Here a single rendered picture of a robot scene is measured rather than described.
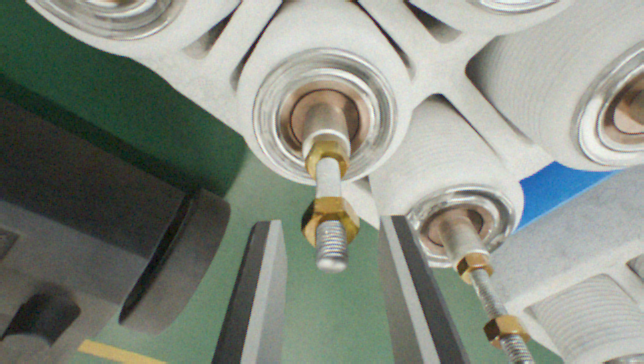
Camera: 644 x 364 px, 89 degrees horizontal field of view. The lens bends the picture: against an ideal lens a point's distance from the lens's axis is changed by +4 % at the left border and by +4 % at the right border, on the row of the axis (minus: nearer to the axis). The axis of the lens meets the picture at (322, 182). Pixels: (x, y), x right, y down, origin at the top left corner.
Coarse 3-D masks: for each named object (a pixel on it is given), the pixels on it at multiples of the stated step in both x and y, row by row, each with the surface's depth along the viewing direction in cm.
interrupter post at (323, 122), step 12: (312, 108) 16; (324, 108) 16; (336, 108) 16; (312, 120) 15; (324, 120) 15; (336, 120) 15; (312, 132) 14; (324, 132) 14; (336, 132) 14; (312, 144) 14; (348, 144) 14; (348, 156) 15
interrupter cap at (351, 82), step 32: (288, 64) 15; (320, 64) 15; (352, 64) 15; (256, 96) 16; (288, 96) 16; (320, 96) 16; (352, 96) 16; (384, 96) 16; (256, 128) 17; (288, 128) 17; (352, 128) 17; (384, 128) 17; (288, 160) 18; (352, 160) 18
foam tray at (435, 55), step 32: (256, 0) 20; (384, 0) 20; (224, 32) 21; (256, 32) 21; (384, 32) 31; (416, 32) 21; (448, 32) 23; (160, 64) 22; (192, 64) 22; (224, 64) 22; (416, 64) 22; (448, 64) 22; (192, 96) 23; (224, 96) 23; (416, 96) 23; (448, 96) 24; (480, 96) 24; (480, 128) 25; (512, 128) 29; (512, 160) 27; (544, 160) 27; (352, 192) 29
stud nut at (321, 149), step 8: (320, 144) 13; (328, 144) 13; (336, 144) 13; (312, 152) 13; (320, 152) 13; (328, 152) 13; (336, 152) 13; (344, 152) 14; (312, 160) 13; (336, 160) 13; (344, 160) 13; (312, 168) 13; (344, 168) 13; (312, 176) 14
